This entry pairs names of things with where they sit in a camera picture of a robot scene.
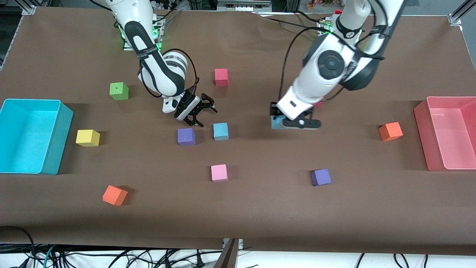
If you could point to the aluminium frame profile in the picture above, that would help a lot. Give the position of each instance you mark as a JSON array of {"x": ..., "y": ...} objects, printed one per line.
[
  {"x": 29, "y": 9},
  {"x": 455, "y": 18}
]

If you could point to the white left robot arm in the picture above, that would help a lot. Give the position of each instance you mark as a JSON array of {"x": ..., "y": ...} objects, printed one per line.
[{"x": 319, "y": 74}]

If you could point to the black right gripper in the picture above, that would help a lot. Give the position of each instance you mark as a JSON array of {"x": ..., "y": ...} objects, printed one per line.
[{"x": 189, "y": 105}]

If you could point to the pink foam block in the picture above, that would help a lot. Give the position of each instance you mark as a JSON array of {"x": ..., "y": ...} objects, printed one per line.
[{"x": 219, "y": 172}]

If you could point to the orange foam block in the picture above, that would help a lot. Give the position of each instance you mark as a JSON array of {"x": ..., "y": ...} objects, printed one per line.
[
  {"x": 390, "y": 131},
  {"x": 114, "y": 195}
]

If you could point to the green foam block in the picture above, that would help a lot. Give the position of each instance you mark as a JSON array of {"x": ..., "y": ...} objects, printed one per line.
[{"x": 119, "y": 91}]

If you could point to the red foam block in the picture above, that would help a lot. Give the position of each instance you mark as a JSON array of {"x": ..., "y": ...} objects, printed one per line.
[
  {"x": 221, "y": 76},
  {"x": 321, "y": 102}
]

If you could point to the brown table cover mat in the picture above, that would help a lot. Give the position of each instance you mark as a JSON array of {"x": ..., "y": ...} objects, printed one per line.
[{"x": 260, "y": 208}]

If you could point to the cyan plastic bin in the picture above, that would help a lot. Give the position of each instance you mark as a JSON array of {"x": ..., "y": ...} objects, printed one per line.
[{"x": 22, "y": 145}]

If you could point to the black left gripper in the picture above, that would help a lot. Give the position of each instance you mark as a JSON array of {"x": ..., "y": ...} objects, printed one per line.
[{"x": 274, "y": 110}]

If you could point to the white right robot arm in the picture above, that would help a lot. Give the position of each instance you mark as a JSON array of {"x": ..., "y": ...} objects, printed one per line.
[{"x": 163, "y": 74}]

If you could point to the pink plastic bin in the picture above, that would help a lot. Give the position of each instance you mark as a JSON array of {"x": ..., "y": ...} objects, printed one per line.
[{"x": 446, "y": 141}]

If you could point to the yellow foam block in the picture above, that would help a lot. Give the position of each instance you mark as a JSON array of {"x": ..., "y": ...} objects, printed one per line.
[{"x": 87, "y": 137}]

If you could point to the light blue foam block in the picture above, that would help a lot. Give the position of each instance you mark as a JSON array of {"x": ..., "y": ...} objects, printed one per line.
[
  {"x": 221, "y": 131},
  {"x": 277, "y": 123}
]

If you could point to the purple foam block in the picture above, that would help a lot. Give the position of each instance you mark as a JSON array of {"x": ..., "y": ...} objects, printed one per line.
[
  {"x": 321, "y": 177},
  {"x": 186, "y": 136}
]

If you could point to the grey metal table bracket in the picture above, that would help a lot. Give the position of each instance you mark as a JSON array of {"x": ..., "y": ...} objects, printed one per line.
[{"x": 230, "y": 257}]

